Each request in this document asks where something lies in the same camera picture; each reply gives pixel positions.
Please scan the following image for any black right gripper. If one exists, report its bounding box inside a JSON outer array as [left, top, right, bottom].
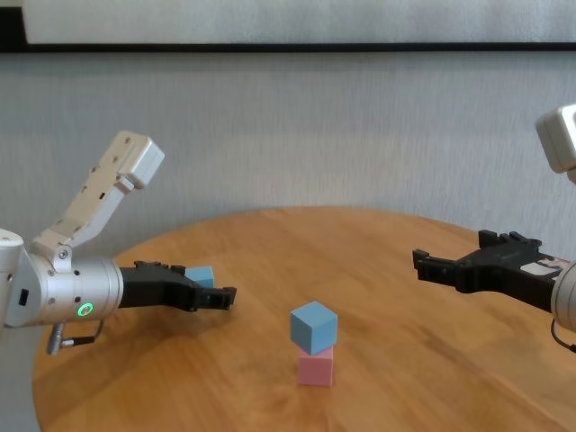
[[412, 229, 572, 316]]

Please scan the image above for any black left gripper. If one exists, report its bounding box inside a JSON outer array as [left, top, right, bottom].
[[117, 259, 238, 314]]

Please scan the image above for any light blue cube block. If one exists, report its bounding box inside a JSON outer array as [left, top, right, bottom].
[[290, 301, 338, 356], [184, 265, 216, 290]]

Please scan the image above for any pink cube block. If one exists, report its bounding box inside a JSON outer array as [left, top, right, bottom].
[[297, 346, 335, 387]]

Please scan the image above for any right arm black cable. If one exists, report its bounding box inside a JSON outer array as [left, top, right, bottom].
[[552, 317, 576, 355]]

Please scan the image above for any left arm connector cable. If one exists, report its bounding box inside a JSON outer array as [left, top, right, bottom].
[[48, 318, 106, 356]]

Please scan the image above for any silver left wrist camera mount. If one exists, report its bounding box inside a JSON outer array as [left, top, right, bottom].
[[30, 130, 166, 274]]

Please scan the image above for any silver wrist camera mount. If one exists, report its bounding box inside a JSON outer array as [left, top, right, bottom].
[[30, 130, 166, 274], [535, 103, 576, 185]]

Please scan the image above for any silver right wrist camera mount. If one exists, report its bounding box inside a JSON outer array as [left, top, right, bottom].
[[535, 103, 576, 185]]

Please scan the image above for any white board with black frame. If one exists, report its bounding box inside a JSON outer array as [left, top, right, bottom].
[[0, 0, 576, 56]]

